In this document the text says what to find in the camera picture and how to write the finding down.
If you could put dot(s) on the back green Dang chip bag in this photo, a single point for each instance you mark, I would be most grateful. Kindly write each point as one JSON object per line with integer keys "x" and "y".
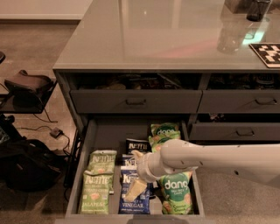
{"x": 166, "y": 129}

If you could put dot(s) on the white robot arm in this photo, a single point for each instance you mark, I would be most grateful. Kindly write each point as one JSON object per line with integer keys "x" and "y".
{"x": 259, "y": 163}

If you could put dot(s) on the back green Kettle chip bag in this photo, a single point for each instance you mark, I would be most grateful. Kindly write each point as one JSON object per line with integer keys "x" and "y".
{"x": 103, "y": 162}

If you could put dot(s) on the green dang chip bag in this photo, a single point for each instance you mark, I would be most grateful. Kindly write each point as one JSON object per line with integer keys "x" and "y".
{"x": 176, "y": 193}
{"x": 156, "y": 147}
{"x": 166, "y": 129}
{"x": 159, "y": 139}

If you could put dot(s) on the black backpack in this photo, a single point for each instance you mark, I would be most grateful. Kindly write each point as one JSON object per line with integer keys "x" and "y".
{"x": 29, "y": 165}

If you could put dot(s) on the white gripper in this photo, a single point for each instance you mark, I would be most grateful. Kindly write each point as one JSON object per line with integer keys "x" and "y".
{"x": 144, "y": 166}

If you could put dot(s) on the front green Kettle jalapeno bag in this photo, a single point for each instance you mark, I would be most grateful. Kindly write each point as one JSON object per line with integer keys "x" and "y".
{"x": 95, "y": 193}

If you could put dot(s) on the checkered marker board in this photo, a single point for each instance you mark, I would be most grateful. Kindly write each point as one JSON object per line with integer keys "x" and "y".
{"x": 268, "y": 53}

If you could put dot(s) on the blue kettle chip bag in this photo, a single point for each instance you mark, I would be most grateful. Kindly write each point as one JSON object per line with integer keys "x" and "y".
{"x": 136, "y": 144}
{"x": 129, "y": 160}
{"x": 141, "y": 205}

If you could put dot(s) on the open grey middle drawer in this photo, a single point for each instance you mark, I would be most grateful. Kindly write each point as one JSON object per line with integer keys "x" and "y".
{"x": 110, "y": 133}

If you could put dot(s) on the top left grey drawer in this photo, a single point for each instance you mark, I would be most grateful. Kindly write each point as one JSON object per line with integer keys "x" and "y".
{"x": 135, "y": 93}

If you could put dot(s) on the black power adapter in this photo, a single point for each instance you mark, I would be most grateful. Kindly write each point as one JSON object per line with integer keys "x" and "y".
{"x": 56, "y": 132}

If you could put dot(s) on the middle right grey drawer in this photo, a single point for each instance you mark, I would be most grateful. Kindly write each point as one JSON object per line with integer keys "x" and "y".
{"x": 256, "y": 127}

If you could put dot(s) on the top right grey drawer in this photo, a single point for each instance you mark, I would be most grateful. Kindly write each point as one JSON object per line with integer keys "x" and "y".
{"x": 250, "y": 93}

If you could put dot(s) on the grey cabinet counter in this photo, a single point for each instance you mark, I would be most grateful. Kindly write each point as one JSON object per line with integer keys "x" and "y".
{"x": 193, "y": 37}

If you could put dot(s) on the front green Dang chip bag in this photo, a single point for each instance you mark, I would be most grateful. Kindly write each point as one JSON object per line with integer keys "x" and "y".
{"x": 176, "y": 193}

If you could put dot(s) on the dark glass cup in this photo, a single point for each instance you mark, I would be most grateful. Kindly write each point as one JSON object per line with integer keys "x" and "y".
{"x": 257, "y": 10}

